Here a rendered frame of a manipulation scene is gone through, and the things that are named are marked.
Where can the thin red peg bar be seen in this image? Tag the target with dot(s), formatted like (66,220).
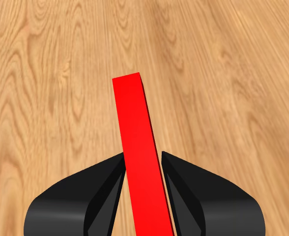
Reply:
(142,152)

